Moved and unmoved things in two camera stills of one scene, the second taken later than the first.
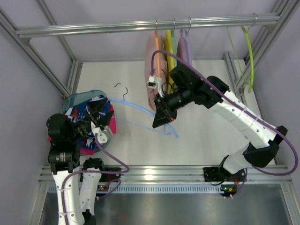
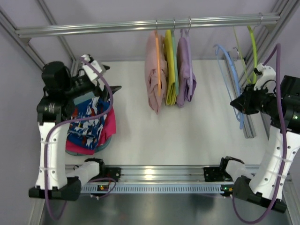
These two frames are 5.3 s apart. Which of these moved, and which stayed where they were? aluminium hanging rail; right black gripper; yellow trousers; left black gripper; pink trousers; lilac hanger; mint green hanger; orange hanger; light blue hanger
Moved: right black gripper; left black gripper; light blue hanger
Stayed: aluminium hanging rail; mint green hanger; pink trousers; yellow trousers; orange hanger; lilac hanger
